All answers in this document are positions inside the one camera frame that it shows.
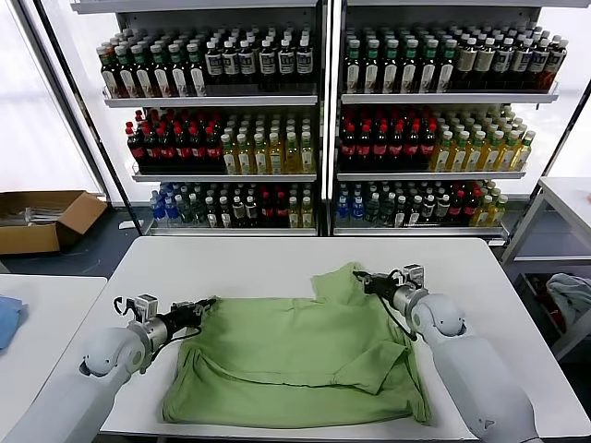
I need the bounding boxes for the red brown tea bottle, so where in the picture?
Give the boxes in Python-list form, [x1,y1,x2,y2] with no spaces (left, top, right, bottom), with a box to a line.
[542,39,569,91]

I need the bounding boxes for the grey blue cloth pile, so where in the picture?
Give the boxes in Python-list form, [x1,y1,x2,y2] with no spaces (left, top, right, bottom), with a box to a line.
[546,273,591,341]

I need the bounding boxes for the white metal frame side table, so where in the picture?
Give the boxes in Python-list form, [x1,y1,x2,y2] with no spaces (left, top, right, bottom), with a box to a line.
[501,177,591,361]

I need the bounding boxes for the black window frame post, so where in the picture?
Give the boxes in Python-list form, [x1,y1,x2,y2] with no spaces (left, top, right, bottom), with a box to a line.
[535,80,591,204]
[34,0,142,230]

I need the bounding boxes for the small red label cola bottle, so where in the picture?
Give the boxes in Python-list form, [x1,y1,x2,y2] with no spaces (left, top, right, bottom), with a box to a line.
[450,191,465,226]
[464,191,479,226]
[260,193,276,229]
[274,193,289,229]

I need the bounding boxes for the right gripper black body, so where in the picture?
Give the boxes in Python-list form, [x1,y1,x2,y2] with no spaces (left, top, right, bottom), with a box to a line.
[364,274,398,299]

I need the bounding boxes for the green cap brown tea bottle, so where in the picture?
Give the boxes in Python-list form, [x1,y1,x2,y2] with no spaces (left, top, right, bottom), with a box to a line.
[151,43,173,99]
[437,40,456,92]
[187,42,209,98]
[418,40,438,93]
[344,40,363,93]
[100,45,121,99]
[115,44,139,99]
[380,40,400,93]
[132,44,156,99]
[400,40,419,93]
[362,40,380,93]
[168,43,190,98]

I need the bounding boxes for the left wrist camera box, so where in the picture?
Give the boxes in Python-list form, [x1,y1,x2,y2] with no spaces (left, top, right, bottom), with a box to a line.
[133,293,161,319]

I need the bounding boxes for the grey metal shelf rack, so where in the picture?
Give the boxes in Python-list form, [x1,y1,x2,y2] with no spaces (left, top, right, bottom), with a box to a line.
[71,0,332,237]
[330,0,562,239]

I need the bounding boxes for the blue folded cloth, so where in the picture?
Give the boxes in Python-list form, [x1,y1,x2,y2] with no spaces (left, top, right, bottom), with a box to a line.
[0,294,29,354]

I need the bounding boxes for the green printed T-shirt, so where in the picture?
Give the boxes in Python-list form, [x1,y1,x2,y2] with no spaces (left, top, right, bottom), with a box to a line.
[161,261,433,425]

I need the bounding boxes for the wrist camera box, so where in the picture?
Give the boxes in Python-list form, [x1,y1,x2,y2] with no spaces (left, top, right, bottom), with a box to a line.
[401,263,426,290]
[133,293,161,319]

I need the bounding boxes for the blue label dark bottle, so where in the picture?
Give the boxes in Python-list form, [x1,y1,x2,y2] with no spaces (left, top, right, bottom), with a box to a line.
[526,38,550,91]

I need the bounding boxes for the grey window frame post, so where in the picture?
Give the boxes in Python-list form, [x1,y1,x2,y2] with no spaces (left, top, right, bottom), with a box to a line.
[16,0,110,202]

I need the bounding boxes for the brown cardboard box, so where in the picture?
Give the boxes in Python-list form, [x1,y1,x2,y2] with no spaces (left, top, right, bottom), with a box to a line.
[0,190,110,256]

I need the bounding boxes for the white cap dark drink bottle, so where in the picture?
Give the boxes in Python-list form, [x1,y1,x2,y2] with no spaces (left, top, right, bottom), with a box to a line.
[277,39,296,89]
[205,40,223,89]
[223,40,241,89]
[239,40,258,89]
[491,37,513,91]
[510,37,532,91]
[259,39,277,89]
[295,38,314,89]

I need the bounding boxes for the beige label dark bottle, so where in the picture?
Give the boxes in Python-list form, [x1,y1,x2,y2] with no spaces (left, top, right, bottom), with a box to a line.
[473,37,495,91]
[454,37,476,91]

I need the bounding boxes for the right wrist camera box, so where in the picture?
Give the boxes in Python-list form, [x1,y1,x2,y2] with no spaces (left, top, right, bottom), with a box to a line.
[401,263,426,290]

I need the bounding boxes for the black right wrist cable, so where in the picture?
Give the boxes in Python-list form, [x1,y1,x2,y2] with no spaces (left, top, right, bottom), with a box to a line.
[368,271,419,342]

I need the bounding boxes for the dark bin with red items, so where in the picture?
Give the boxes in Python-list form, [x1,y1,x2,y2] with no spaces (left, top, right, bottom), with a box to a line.
[516,272,567,342]

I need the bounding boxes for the clear plastic packs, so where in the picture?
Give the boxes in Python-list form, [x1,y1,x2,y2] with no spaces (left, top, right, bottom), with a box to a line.
[0,206,59,228]

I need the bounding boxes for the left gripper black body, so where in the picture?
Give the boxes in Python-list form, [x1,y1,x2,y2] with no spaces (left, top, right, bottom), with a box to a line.
[165,302,204,329]

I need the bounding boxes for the green cap yellow drink bottle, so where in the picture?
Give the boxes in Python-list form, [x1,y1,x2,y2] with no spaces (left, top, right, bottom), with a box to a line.
[448,132,471,174]
[497,131,521,174]
[221,133,238,175]
[253,133,271,175]
[269,132,285,175]
[236,133,255,175]
[299,132,316,175]
[464,131,488,174]
[283,132,301,175]
[479,131,504,174]
[512,130,537,173]
[431,132,454,174]

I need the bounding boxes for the red cap cola bottle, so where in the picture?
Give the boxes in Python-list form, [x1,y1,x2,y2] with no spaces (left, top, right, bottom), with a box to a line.
[190,124,208,173]
[371,121,389,171]
[127,122,146,173]
[340,122,356,171]
[175,124,192,173]
[418,121,437,171]
[159,124,177,173]
[356,121,373,171]
[205,124,223,173]
[404,121,420,171]
[143,123,162,173]
[388,121,404,171]

